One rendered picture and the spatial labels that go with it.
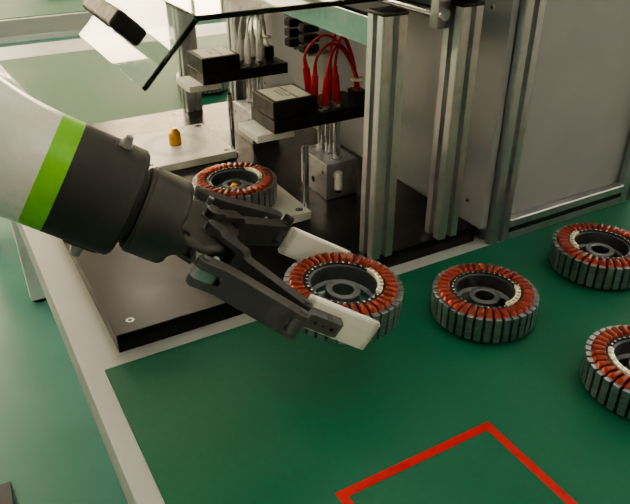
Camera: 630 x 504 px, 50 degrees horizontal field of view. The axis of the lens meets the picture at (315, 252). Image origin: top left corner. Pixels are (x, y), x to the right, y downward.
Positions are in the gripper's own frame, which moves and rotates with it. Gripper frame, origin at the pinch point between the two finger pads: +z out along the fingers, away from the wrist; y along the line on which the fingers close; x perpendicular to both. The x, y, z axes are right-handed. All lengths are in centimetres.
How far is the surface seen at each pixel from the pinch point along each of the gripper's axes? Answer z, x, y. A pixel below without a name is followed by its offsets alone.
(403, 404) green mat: 8.4, -4.9, 7.1
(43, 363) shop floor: -8, -104, -100
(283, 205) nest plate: 1.4, -5.9, -29.1
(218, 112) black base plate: -4, -11, -72
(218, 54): -11, 2, -55
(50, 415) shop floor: -4, -101, -79
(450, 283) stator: 14.5, 2.5, -6.8
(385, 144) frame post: 3.0, 10.7, -15.7
